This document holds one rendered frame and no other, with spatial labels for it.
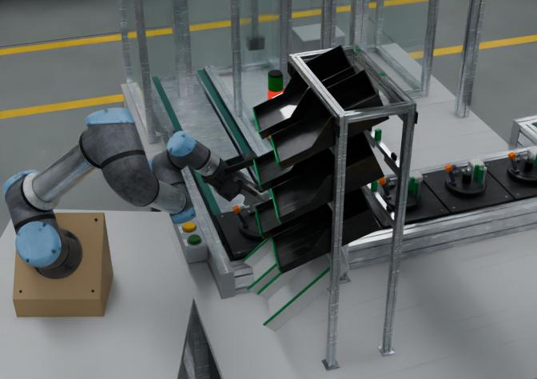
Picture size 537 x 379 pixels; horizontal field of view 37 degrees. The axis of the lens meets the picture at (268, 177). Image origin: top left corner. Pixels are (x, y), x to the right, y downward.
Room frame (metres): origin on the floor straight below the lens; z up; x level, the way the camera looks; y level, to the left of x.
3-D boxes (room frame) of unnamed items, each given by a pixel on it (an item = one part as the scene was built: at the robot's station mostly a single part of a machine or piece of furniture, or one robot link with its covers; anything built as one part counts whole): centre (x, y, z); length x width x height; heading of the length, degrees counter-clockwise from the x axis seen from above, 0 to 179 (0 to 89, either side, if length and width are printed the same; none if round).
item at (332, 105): (1.77, -0.20, 1.26); 0.36 x 0.21 x 0.80; 18
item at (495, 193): (2.31, -0.68, 1.01); 0.24 x 0.24 x 0.13; 18
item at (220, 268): (2.30, 0.26, 0.91); 0.89 x 0.06 x 0.11; 18
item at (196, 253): (2.10, 0.26, 0.93); 0.21 x 0.07 x 0.06; 18
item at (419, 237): (2.23, -0.43, 0.91); 1.24 x 0.33 x 0.10; 108
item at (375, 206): (2.23, -0.45, 1.01); 0.24 x 0.24 x 0.13; 18
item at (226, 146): (2.37, 0.10, 0.91); 0.84 x 0.28 x 0.10; 18
